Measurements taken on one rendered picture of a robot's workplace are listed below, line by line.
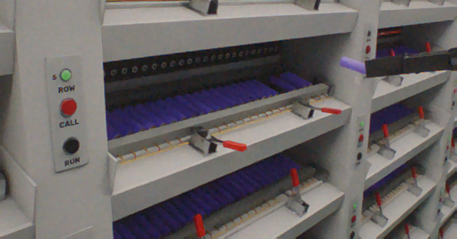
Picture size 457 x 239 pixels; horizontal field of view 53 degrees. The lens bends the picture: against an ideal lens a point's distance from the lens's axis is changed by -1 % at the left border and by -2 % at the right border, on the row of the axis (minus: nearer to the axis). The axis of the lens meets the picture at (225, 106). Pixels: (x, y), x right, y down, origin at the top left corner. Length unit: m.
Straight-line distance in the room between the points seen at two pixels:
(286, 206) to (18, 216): 0.57
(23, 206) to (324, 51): 0.71
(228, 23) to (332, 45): 0.41
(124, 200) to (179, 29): 0.22
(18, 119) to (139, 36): 0.17
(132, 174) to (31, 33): 0.23
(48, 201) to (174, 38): 0.25
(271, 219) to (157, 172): 0.35
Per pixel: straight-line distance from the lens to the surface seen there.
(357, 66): 0.82
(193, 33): 0.62
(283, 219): 0.93
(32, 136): 0.50
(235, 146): 0.64
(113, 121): 0.68
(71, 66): 0.50
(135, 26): 0.55
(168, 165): 0.64
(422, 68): 0.73
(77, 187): 0.54
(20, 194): 0.54
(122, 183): 0.59
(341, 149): 1.06
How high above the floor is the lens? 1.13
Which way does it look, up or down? 14 degrees down
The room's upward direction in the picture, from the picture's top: straight up
